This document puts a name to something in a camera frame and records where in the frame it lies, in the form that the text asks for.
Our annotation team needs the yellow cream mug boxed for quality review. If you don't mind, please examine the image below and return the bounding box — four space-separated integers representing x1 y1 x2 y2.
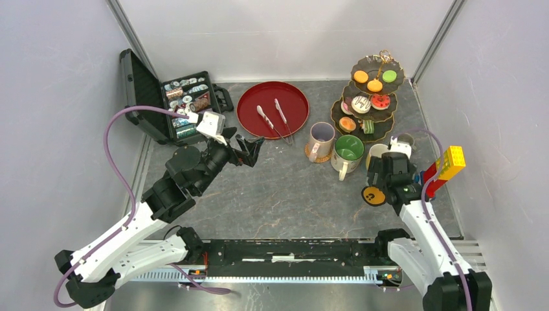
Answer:
365 144 389 170

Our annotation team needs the black yellow round coaster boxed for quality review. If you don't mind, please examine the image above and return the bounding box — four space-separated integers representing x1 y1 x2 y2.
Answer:
361 186 387 207

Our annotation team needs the small grey-green cup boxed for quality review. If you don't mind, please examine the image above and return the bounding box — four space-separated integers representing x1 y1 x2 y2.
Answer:
397 133 415 147

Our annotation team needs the green mug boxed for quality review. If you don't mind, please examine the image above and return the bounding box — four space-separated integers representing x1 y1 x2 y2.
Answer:
330 135 365 181

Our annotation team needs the layered green cake slice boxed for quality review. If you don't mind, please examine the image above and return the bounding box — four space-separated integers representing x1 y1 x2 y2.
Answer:
361 120 375 135

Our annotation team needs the woven coaster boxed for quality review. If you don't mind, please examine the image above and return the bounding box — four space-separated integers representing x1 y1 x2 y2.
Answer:
304 144 333 163

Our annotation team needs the orange fruit tart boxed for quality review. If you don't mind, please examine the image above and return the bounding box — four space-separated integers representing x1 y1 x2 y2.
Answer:
339 117 357 133

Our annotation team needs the pink beige mug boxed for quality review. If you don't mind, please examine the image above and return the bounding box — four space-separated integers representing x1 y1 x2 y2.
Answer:
308 122 335 163

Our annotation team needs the white sprinkled donut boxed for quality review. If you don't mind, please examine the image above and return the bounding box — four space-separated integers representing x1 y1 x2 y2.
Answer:
351 95 372 114

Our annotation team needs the orange macaron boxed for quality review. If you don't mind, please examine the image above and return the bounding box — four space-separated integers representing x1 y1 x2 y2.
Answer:
366 78 383 93
353 70 369 84

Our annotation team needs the green macaron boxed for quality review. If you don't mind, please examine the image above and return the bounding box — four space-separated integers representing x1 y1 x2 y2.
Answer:
382 70 398 83

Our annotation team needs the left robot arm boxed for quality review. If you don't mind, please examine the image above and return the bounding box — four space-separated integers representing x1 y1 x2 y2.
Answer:
54 135 265 308

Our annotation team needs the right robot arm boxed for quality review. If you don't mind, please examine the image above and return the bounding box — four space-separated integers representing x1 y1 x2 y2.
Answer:
367 152 493 310

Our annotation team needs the red round tray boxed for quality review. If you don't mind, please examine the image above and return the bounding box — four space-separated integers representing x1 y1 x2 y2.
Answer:
236 81 310 139

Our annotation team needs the red yellow block toy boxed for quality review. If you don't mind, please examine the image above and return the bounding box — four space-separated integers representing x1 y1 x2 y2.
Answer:
420 146 466 198

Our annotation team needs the black open case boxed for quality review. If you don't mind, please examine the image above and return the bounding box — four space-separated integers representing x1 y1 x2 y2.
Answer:
119 49 234 146

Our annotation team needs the three-tier gold dessert stand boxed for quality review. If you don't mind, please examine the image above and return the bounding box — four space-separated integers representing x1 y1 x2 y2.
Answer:
330 50 405 143

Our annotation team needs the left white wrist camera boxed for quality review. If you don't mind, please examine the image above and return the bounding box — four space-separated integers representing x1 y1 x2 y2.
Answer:
196 111 227 146

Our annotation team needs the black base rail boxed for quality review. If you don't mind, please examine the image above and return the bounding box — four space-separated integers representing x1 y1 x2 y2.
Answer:
172 226 409 284

